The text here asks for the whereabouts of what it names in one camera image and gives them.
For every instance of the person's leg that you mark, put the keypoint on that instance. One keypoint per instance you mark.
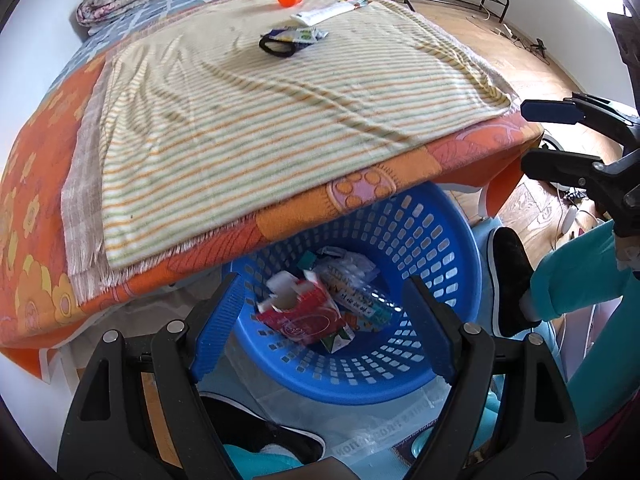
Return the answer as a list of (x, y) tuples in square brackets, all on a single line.
[(575, 260), (260, 465)]

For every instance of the blue plastic basket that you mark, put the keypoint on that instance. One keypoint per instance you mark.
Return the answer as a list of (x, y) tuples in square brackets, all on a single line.
[(425, 240)]

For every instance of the white plastic bag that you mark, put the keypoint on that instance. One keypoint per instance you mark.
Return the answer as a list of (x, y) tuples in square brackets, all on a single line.
[(350, 265)]

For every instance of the clear plastic bag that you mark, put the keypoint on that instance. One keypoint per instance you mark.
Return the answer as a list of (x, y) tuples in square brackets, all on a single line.
[(350, 430)]

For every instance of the person's right leg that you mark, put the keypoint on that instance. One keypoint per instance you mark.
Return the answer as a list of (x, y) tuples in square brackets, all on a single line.
[(575, 260)]

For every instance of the black right shoe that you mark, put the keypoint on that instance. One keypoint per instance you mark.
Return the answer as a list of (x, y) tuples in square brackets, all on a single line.
[(510, 275)]

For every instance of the black hair band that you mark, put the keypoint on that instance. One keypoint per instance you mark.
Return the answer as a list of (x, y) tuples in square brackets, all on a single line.
[(265, 47)]

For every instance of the clear plastic packet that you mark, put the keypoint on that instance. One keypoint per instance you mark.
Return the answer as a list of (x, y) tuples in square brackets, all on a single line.
[(360, 305)]

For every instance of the red paper box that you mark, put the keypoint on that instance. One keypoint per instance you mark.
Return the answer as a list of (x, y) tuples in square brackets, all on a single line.
[(305, 322)]

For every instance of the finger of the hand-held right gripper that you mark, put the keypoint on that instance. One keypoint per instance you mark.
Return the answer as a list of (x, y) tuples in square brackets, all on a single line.
[(560, 166), (550, 111)]

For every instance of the blue checked bedsheet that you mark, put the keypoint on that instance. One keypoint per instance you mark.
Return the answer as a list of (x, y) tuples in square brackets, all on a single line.
[(150, 10)]

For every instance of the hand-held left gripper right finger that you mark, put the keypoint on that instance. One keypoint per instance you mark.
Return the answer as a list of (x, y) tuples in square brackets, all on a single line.
[(430, 330)]

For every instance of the teal small packet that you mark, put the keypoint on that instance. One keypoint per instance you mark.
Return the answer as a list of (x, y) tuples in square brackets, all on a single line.
[(307, 262)]

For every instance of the white colourful toothpaste tube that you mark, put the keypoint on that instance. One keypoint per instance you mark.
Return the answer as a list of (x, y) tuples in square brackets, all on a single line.
[(325, 12)]

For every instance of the small white printed packet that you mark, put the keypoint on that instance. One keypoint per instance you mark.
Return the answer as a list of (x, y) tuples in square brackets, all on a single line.
[(300, 35)]

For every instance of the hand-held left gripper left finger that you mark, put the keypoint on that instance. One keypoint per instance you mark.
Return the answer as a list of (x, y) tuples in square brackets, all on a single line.
[(220, 330)]

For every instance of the beige gauze cloth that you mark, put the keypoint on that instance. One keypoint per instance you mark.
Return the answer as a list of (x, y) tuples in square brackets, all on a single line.
[(85, 170)]

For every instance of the black shoe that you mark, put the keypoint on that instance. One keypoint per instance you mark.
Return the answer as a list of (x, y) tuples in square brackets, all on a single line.
[(510, 275), (250, 425)]

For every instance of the person's left leg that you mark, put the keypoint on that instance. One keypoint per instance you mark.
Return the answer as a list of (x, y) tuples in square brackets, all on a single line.
[(260, 465)]

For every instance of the black left shoe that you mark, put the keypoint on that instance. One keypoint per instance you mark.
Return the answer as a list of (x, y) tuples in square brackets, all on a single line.
[(250, 425)]

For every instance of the orange floral blanket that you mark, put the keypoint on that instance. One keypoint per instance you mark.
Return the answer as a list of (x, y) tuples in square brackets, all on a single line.
[(30, 185)]

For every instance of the white green milk carton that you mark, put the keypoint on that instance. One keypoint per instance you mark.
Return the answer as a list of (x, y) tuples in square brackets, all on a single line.
[(337, 342)]

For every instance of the yellow striped towel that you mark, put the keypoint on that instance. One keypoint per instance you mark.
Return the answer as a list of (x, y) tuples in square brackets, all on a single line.
[(250, 135)]

